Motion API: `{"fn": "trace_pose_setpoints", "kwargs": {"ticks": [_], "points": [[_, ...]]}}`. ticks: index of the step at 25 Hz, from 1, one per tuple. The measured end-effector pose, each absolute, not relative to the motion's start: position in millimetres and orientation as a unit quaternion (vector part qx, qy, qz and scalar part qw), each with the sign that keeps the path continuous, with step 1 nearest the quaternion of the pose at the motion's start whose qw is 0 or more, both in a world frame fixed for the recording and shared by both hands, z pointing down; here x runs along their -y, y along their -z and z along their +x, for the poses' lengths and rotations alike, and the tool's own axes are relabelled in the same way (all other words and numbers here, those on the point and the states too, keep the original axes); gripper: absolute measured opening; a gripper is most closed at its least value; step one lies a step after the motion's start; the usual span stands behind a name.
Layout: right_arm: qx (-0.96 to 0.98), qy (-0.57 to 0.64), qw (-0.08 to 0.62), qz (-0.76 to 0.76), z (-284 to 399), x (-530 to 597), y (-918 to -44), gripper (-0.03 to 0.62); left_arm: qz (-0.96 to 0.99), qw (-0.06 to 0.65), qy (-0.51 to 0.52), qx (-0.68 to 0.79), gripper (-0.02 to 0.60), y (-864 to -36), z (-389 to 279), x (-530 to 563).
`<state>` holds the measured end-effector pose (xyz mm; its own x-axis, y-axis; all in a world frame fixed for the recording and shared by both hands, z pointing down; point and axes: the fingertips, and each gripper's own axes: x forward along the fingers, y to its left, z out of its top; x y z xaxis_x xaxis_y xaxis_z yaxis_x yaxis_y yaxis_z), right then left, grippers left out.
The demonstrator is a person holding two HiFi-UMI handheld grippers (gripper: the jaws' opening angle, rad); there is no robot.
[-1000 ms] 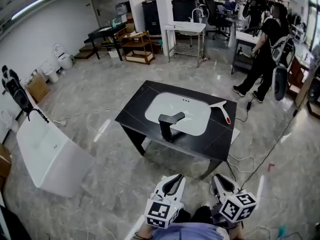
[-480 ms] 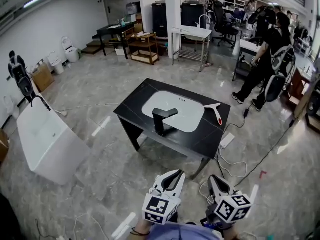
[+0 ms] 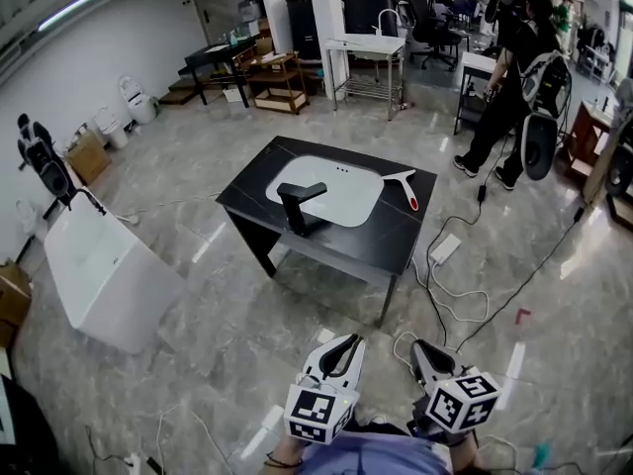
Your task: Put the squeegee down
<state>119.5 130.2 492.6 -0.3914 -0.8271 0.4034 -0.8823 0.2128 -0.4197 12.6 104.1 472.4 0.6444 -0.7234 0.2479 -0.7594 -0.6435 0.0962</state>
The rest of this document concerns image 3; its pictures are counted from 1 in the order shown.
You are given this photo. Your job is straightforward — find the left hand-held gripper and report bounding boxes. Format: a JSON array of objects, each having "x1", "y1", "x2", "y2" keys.
[{"x1": 282, "y1": 332, "x2": 367, "y2": 446}]

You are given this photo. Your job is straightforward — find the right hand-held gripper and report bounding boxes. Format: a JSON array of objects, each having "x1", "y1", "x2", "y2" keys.
[{"x1": 409, "y1": 339, "x2": 502, "y2": 447}]

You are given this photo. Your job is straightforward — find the white squeegee with red handle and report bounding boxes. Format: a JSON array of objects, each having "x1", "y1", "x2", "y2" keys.
[{"x1": 381, "y1": 167, "x2": 421, "y2": 213}]

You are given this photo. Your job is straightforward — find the person's left forearm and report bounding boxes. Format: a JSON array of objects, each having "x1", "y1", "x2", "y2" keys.
[{"x1": 266, "y1": 432, "x2": 309, "y2": 475}]

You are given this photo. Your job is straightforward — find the person's right forearm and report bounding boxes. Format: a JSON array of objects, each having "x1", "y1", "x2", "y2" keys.
[{"x1": 444, "y1": 430, "x2": 489, "y2": 475}]

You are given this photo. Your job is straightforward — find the person's lavender shirt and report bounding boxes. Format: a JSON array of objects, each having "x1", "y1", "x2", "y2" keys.
[{"x1": 296, "y1": 429, "x2": 447, "y2": 475}]

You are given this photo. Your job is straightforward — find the white power strip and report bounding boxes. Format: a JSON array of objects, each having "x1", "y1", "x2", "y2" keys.
[{"x1": 429, "y1": 234, "x2": 463, "y2": 266}]

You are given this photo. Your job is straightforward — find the black table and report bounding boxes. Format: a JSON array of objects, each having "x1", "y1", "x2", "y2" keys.
[{"x1": 215, "y1": 135, "x2": 439, "y2": 330}]

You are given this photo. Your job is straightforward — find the white sink basin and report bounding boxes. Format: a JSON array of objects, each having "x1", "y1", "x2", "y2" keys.
[{"x1": 264, "y1": 153, "x2": 385, "y2": 229}]

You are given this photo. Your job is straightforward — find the white freestanding tub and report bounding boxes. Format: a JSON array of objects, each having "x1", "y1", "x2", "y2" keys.
[{"x1": 43, "y1": 192, "x2": 187, "y2": 356}]

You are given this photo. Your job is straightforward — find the small wooden table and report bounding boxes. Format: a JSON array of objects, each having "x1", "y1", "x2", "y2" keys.
[{"x1": 563, "y1": 98, "x2": 615, "y2": 203}]

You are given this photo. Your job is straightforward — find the wooden shelf cart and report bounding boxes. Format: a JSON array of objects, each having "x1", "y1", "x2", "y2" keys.
[{"x1": 231, "y1": 51, "x2": 311, "y2": 116}]

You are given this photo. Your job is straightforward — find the slim black tub faucet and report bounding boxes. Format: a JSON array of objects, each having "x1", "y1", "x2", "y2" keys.
[{"x1": 68, "y1": 187, "x2": 108, "y2": 218}]

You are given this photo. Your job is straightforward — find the black cloth cover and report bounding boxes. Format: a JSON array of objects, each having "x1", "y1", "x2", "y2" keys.
[{"x1": 0, "y1": 373, "x2": 61, "y2": 475}]

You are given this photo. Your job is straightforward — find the wooden steps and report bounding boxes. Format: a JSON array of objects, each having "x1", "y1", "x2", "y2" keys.
[{"x1": 158, "y1": 78, "x2": 200, "y2": 106}]

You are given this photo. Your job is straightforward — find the white sink on steel stand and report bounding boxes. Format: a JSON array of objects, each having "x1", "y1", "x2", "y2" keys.
[{"x1": 323, "y1": 34, "x2": 407, "y2": 122}]

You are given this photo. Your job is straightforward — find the white toilet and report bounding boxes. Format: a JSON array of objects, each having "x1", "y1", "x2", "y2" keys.
[
  {"x1": 94, "y1": 106, "x2": 131, "y2": 150},
  {"x1": 117, "y1": 73, "x2": 160, "y2": 126}
]

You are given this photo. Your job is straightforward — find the open cardboard boxes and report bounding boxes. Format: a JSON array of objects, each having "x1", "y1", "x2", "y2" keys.
[{"x1": 0, "y1": 259, "x2": 34, "y2": 348}]

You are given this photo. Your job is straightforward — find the black desk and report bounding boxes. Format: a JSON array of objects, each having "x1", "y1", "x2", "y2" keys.
[{"x1": 183, "y1": 37, "x2": 259, "y2": 109}]

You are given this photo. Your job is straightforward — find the black office chair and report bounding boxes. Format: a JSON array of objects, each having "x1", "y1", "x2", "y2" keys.
[{"x1": 407, "y1": 0, "x2": 464, "y2": 71}]

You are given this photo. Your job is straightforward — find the white display board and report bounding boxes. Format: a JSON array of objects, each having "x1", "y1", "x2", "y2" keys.
[{"x1": 0, "y1": 373, "x2": 19, "y2": 445}]

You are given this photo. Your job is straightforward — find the tall black cabinet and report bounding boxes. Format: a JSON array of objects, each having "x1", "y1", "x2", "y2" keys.
[{"x1": 285, "y1": 0, "x2": 323, "y2": 61}]

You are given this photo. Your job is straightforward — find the black backpack on stand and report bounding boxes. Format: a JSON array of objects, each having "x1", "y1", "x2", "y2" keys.
[{"x1": 16, "y1": 112, "x2": 73, "y2": 203}]

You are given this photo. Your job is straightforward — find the black bin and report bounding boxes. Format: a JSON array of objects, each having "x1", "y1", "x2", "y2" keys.
[{"x1": 341, "y1": 0, "x2": 398, "y2": 40}]

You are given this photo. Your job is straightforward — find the white arched faucet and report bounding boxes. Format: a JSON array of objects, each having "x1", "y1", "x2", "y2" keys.
[{"x1": 372, "y1": 8, "x2": 402, "y2": 38}]

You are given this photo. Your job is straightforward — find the grey water dispenser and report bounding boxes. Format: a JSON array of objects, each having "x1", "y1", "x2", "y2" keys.
[{"x1": 237, "y1": 0, "x2": 264, "y2": 37}]

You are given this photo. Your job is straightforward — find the long tube light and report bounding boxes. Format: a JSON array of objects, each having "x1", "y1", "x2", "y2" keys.
[{"x1": 36, "y1": 0, "x2": 117, "y2": 34}]

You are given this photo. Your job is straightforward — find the white power strip cable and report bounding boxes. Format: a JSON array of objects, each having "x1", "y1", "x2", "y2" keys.
[{"x1": 411, "y1": 259, "x2": 492, "y2": 324}]

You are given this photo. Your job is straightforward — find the long black floor cable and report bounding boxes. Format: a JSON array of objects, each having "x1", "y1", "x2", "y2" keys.
[{"x1": 454, "y1": 205, "x2": 588, "y2": 353}]

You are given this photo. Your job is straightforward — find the thin white floor cable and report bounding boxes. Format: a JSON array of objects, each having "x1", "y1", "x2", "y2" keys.
[{"x1": 154, "y1": 403, "x2": 234, "y2": 475}]

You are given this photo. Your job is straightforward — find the grey frame sink table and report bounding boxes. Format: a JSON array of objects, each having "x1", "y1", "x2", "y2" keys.
[{"x1": 453, "y1": 44, "x2": 503, "y2": 136}]

